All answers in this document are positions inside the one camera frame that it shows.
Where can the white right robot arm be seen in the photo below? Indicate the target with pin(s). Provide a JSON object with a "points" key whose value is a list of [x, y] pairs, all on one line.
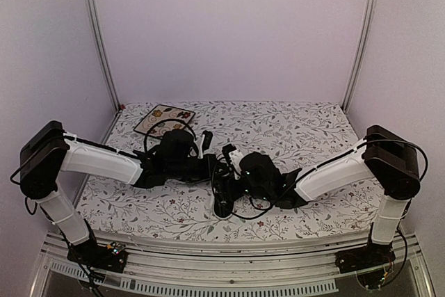
{"points": [[381, 154]]}

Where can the square floral ceramic plate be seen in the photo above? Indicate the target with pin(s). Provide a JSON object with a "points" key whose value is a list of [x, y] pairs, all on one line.
{"points": [[163, 118]]}

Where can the black canvas sneaker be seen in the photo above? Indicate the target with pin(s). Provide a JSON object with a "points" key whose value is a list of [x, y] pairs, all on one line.
{"points": [[224, 199]]}

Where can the aluminium front rail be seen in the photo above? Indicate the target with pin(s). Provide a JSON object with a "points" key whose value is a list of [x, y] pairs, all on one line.
{"points": [[307, 267]]}

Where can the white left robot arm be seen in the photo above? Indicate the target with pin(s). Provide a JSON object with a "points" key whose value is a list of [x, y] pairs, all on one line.
{"points": [[179, 155]]}

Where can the right aluminium frame post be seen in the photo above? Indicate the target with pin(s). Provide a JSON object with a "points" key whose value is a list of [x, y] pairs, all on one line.
{"points": [[359, 55]]}

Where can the floral patterned table mat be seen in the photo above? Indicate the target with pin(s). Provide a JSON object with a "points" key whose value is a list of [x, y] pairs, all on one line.
{"points": [[293, 134]]}

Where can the left aluminium frame post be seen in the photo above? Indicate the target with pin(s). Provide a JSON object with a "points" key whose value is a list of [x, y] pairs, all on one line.
{"points": [[101, 53]]}

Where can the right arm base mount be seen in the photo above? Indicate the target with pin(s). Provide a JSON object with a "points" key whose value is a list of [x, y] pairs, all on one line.
{"points": [[369, 256]]}

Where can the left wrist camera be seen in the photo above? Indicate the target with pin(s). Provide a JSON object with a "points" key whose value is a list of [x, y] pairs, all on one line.
{"points": [[204, 143]]}

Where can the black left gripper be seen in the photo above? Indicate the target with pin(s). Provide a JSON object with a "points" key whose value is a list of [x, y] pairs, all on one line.
{"points": [[208, 175]]}

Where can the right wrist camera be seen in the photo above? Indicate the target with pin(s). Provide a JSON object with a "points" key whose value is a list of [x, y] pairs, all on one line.
{"points": [[233, 157]]}

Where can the aluminium frame post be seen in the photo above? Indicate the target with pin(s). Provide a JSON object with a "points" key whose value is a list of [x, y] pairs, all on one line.
{"points": [[359, 55], [101, 53]]}

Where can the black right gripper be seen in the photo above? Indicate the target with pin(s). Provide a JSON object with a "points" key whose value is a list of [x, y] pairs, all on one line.
{"points": [[225, 180]]}

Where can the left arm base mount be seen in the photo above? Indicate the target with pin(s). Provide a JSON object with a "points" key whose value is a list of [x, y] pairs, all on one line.
{"points": [[108, 258]]}

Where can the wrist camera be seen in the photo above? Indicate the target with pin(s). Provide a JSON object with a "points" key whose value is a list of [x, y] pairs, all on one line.
{"points": [[233, 157], [204, 143]]}

